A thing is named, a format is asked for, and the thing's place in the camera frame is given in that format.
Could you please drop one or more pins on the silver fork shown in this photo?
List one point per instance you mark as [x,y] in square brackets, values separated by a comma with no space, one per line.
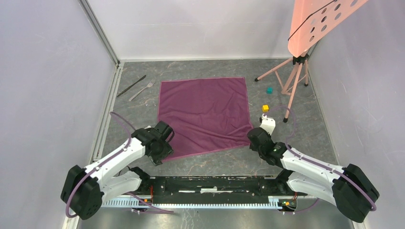
[149,85]

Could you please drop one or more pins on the pink music stand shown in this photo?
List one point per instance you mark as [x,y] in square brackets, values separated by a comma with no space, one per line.
[311,21]

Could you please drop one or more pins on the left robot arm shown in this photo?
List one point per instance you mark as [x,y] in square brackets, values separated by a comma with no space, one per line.
[87,188]

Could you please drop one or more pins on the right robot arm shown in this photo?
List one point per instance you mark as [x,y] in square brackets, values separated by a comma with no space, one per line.
[348,188]

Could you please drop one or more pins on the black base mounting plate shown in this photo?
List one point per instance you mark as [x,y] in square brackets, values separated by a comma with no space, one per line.
[213,189]

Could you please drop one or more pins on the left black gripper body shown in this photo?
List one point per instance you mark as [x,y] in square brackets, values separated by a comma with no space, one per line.
[163,150]

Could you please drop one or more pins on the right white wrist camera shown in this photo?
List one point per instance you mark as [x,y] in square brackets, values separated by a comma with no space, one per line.
[267,123]

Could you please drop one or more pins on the teal cube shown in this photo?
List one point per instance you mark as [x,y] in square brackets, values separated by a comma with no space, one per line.
[269,90]

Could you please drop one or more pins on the black knife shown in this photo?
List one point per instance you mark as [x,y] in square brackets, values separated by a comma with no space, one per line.
[129,87]

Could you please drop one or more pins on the aluminium frame rail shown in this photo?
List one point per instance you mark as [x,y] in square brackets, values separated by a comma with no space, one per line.
[101,134]

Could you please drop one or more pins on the purple cloth napkin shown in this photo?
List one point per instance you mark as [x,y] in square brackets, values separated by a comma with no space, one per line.
[207,115]

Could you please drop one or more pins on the yellow cube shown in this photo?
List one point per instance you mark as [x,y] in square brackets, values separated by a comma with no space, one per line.
[265,108]

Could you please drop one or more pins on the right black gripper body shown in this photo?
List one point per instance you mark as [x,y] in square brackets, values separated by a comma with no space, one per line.
[260,153]

